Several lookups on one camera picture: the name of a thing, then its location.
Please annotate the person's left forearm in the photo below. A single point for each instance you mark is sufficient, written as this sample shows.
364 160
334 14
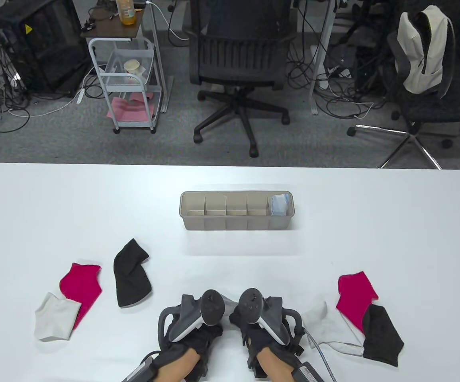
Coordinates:
180 366

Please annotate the cream backpack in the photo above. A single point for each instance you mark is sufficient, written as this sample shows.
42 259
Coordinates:
413 75

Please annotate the cream cup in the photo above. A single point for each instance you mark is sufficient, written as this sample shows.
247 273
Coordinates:
132 65

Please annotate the grey tracking controller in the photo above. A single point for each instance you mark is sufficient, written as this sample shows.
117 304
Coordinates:
251 304
212 306

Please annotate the person's left hand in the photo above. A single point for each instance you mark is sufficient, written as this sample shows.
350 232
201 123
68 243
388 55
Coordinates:
198 338

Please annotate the person's right forearm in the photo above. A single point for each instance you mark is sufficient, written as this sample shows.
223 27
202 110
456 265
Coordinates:
273 366

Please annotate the white sock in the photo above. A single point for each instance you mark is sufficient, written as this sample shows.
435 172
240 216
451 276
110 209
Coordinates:
54 318
329 328

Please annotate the pink cloth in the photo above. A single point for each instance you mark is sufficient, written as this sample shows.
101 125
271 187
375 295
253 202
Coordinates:
128 111

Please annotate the light blue sock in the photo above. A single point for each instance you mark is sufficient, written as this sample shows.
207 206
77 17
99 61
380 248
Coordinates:
278 199
279 209

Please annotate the grey sock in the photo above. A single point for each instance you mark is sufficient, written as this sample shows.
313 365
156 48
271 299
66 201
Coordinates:
230 299

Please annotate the bottle of orange liquid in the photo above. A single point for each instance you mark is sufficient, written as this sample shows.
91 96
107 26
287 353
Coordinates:
126 14

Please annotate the black sock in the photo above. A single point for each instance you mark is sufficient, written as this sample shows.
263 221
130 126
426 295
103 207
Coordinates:
381 338
130 278

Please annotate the dark chair with chrome base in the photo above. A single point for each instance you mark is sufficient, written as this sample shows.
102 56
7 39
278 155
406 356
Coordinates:
433 107

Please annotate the white metal frame post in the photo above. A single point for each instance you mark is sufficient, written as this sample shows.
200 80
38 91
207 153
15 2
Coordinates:
321 51
156 51

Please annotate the pink sock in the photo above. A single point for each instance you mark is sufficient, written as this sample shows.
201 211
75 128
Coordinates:
80 286
353 294

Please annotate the person's right hand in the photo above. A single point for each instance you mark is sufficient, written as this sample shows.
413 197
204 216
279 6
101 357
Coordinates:
257 338

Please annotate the beige divided organizer box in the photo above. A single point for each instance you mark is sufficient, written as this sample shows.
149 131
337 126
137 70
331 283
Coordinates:
214 225

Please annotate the black mesh office chair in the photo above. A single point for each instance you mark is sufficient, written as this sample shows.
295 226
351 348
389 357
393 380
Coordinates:
237 59

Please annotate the white rolling cart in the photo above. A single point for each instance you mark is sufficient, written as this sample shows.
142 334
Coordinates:
110 26

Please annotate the white power strip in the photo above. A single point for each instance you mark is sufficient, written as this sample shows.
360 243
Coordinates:
81 96

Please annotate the black computer tower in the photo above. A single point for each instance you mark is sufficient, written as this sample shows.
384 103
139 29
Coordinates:
42 47

